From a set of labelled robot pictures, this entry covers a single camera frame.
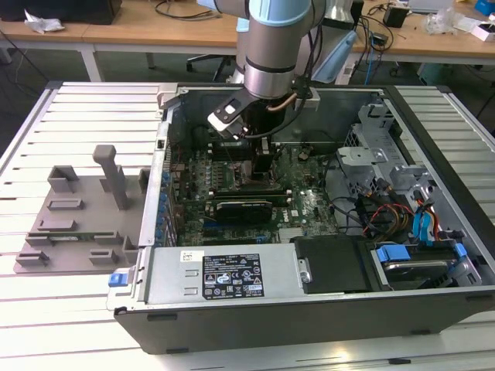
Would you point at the silver chipset heatsink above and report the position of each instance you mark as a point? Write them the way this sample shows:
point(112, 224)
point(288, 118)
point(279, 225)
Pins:
point(292, 235)

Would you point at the crumpled white paper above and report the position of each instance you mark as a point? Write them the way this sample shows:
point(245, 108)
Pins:
point(44, 24)

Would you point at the black office chair base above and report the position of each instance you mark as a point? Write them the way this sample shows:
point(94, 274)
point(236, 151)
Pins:
point(205, 60)

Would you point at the blue case latch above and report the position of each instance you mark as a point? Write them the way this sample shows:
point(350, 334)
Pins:
point(118, 280)

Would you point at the silver power supply unit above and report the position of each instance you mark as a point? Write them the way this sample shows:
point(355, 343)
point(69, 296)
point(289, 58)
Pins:
point(174, 278)

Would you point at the black RAM slot bank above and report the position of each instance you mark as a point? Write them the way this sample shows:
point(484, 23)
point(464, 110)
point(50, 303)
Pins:
point(247, 192)
point(236, 154)

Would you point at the black open PC case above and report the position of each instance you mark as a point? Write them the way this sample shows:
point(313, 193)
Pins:
point(270, 324)

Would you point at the wooden desk white legs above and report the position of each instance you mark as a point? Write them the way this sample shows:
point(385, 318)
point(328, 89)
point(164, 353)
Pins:
point(154, 35)

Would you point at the hard disk in blue carrier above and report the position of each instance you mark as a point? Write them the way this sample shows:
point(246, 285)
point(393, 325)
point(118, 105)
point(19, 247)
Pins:
point(392, 255)

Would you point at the thin metal locking lever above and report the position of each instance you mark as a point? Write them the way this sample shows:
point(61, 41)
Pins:
point(228, 154)

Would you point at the large black equipment box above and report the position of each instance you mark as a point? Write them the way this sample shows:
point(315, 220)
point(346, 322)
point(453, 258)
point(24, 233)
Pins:
point(100, 11)

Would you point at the black graphics card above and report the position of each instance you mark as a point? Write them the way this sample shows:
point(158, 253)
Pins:
point(243, 212)

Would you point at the silver metal drive cage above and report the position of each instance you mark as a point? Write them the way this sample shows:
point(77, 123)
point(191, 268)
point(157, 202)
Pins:
point(359, 158)

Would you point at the small black box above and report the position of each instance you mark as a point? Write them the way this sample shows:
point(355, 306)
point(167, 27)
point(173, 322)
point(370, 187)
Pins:
point(394, 17)

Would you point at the CPU socket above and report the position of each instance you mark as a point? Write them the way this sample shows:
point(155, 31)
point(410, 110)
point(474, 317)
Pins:
point(241, 178)

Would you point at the round coin cell battery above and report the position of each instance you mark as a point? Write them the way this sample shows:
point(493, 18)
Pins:
point(303, 155)

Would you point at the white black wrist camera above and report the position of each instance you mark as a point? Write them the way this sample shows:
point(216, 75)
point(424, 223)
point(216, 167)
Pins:
point(224, 116)

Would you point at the green motherboard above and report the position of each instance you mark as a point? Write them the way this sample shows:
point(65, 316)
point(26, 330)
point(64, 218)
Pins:
point(309, 201)

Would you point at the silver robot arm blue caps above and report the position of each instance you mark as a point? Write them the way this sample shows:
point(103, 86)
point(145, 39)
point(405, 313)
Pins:
point(270, 46)

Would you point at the teal bin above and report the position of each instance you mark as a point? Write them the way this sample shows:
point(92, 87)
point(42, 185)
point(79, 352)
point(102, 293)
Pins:
point(437, 73)

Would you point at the white cardboard box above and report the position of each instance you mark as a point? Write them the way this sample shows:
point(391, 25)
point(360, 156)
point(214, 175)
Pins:
point(485, 35)

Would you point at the white power strip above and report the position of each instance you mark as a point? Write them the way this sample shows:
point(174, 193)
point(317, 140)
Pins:
point(346, 73)

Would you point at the gray parts rack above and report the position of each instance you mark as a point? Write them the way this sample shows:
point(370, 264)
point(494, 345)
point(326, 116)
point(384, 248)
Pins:
point(89, 232)

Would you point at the blue plastic item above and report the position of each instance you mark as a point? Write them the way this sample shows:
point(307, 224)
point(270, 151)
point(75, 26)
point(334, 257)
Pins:
point(485, 5)

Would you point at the wooden desk with clutter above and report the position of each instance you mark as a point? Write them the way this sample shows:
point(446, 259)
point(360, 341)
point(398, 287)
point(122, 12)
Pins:
point(425, 46)

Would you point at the clear plastic bags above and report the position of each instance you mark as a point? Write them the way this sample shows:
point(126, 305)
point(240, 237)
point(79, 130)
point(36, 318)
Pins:
point(444, 21)

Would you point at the black plastic shroud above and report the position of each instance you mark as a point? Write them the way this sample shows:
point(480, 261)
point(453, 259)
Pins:
point(332, 263)

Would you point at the silver flat device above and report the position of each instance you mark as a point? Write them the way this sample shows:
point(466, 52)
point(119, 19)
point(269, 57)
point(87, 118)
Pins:
point(431, 4)

